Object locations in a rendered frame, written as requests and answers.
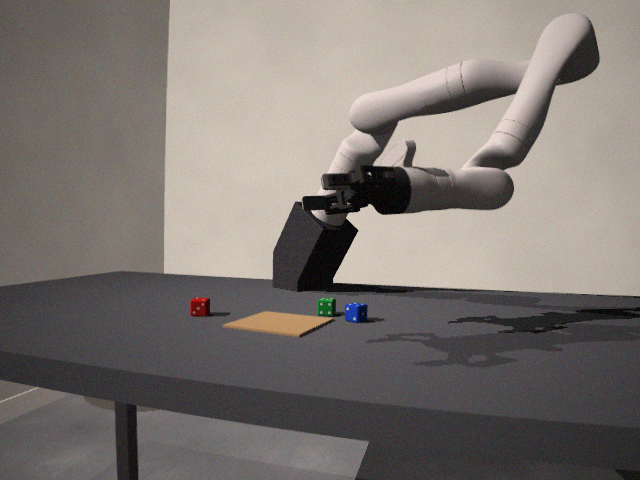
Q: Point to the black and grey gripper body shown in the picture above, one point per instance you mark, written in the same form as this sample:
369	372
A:
389	199

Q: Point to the green die with white pips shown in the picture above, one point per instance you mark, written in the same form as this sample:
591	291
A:
326	307

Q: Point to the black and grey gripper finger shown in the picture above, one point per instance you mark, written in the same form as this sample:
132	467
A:
310	203
381	175

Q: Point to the blue die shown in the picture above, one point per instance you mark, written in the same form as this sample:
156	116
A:
356	312

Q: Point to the red die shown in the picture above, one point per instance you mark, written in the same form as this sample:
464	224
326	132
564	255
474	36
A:
200	307

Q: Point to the tan flat mat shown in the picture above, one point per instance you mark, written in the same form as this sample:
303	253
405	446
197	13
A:
279	323

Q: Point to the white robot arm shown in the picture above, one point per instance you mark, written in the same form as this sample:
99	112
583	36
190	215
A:
570	38

